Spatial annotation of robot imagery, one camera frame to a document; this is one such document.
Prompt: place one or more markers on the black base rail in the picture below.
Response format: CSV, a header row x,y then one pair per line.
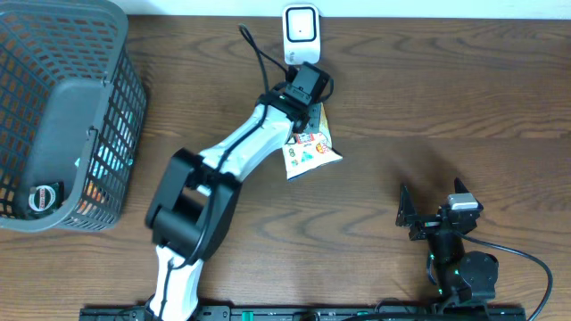
x,y
388,309

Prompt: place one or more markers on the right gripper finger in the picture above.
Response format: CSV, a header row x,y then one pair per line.
x,y
459,187
406,213

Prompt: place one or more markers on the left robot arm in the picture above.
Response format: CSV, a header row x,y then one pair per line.
x,y
192,208

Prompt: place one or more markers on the large yellow snack bag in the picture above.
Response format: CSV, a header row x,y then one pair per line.
x,y
312,148

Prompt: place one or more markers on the white barcode scanner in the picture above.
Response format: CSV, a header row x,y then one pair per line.
x,y
301,34

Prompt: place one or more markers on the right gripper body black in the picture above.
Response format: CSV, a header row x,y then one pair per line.
x,y
426,225

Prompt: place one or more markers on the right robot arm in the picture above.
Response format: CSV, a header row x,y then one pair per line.
x,y
464,277

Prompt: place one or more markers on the grey plastic mesh basket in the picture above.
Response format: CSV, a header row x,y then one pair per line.
x,y
72,111

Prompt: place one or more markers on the dark green round-label packet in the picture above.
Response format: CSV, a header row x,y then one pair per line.
x,y
44,200

